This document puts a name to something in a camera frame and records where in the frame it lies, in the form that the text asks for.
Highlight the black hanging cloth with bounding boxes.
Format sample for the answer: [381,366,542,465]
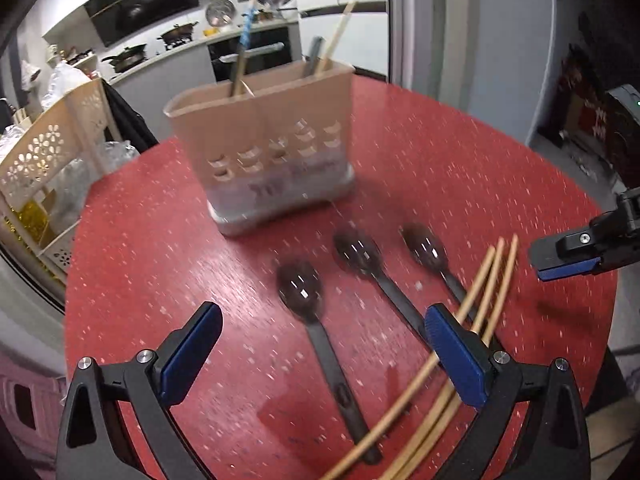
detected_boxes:
[102,80,161,154]

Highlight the white plastic bag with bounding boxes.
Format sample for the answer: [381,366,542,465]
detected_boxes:
[42,62,94,111]

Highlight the lidded wok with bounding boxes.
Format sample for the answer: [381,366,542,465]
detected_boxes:
[159,21,200,46]

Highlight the black range hood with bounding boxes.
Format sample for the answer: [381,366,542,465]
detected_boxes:
[82,0,201,49]

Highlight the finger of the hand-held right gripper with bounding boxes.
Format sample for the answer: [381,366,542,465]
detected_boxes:
[530,207,624,282]

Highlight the yellow oil bottle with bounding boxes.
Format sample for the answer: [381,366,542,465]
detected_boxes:
[14,200,52,242]

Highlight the beige flower-cutout storage trolley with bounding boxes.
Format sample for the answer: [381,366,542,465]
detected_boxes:
[0,77,126,277]

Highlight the black plastic spoon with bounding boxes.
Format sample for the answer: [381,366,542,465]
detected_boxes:
[276,259,383,466]
[400,222,481,323]
[302,36,326,78]
[332,229,436,341]

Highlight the plain wooden chopstick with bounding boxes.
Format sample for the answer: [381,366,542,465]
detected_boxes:
[317,0,361,73]

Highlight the blue patterned chopstick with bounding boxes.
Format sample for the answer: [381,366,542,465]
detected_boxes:
[229,0,259,98]

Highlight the grey kitchen counter cabinet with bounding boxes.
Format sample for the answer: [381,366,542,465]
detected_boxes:
[107,20,301,111]

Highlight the red printed carton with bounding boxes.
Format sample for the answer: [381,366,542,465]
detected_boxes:
[542,42,619,181]

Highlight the black built-in oven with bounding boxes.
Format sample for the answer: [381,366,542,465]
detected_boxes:
[206,25,294,84]

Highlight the black wok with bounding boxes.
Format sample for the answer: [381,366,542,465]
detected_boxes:
[102,45,149,71]

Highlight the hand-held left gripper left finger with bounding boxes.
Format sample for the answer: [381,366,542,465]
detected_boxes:
[56,301,224,480]

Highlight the beige plastic utensil holder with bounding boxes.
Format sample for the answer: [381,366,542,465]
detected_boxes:
[164,59,357,237]

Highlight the clear plastic bags on shelf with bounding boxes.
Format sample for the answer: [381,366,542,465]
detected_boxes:
[50,140,142,222]

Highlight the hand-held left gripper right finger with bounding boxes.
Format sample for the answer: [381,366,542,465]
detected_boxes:
[424,302,591,480]

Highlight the pink plastic stool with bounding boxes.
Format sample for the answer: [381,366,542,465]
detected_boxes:
[0,350,67,442]

